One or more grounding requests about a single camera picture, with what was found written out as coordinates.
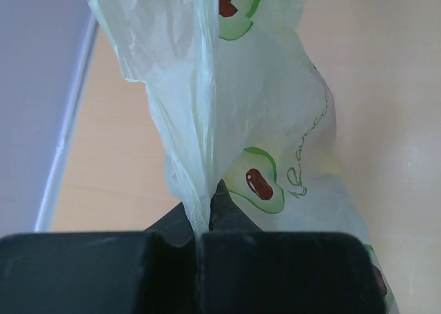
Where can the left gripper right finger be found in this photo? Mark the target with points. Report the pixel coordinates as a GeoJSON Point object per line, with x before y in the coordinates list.
{"type": "Point", "coordinates": [245, 270]}

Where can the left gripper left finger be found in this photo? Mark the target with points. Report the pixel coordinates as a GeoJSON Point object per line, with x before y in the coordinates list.
{"type": "Point", "coordinates": [150, 271]}

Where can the green avocado print plastic bag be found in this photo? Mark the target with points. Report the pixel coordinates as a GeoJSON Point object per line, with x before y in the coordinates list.
{"type": "Point", "coordinates": [247, 121]}

